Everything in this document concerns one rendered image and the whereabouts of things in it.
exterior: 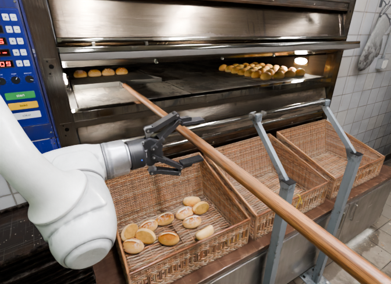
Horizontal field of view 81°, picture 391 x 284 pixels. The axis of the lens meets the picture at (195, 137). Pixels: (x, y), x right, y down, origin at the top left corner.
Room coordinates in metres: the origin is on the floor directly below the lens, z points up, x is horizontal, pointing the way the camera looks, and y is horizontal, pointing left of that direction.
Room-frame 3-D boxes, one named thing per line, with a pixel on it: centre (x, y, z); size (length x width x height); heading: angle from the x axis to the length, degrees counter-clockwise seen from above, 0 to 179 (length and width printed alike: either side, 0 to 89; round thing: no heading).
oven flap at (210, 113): (1.37, -0.26, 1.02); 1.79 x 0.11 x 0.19; 119
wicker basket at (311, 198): (1.14, -0.40, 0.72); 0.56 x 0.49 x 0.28; 120
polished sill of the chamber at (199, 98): (1.39, -0.25, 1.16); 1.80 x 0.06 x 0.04; 119
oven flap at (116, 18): (1.37, -0.26, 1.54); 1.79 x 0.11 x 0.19; 119
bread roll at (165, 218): (0.91, 0.16, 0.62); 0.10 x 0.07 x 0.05; 116
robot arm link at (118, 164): (0.50, 0.20, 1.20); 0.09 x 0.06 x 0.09; 28
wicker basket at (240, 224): (0.86, 0.11, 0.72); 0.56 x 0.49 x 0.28; 119
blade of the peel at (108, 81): (1.65, 0.56, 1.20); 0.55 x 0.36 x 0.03; 119
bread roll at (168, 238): (0.79, 0.13, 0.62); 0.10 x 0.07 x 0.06; 86
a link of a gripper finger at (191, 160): (0.60, 0.01, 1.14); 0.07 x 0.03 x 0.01; 118
